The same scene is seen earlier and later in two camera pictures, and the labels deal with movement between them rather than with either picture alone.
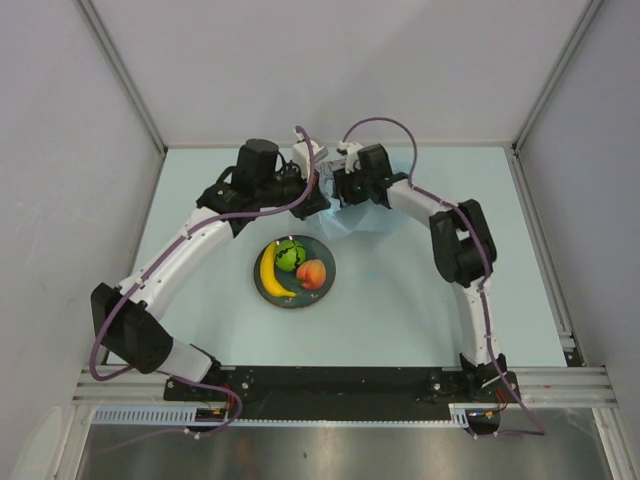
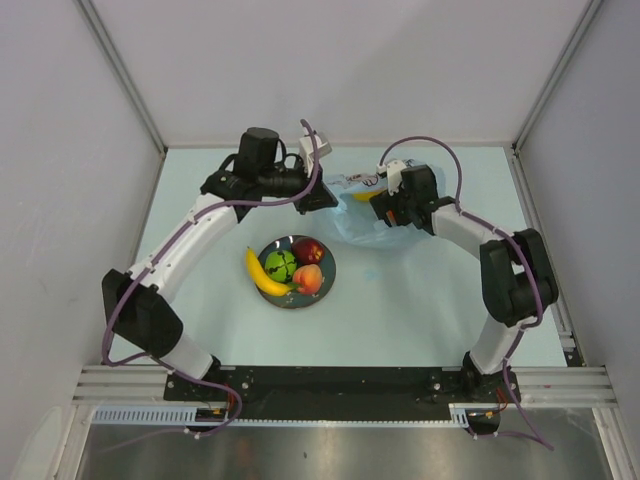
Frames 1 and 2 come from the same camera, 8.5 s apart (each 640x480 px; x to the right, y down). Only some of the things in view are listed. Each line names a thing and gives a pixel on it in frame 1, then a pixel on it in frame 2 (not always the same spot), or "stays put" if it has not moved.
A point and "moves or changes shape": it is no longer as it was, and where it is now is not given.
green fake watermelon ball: (289, 254) to (280, 265)
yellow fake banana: (268, 273) moves or changes shape
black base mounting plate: (340, 392) stays put
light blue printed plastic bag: (366, 219) moves or changes shape
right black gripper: (345, 193) to (382, 202)
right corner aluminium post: (513, 149) stays put
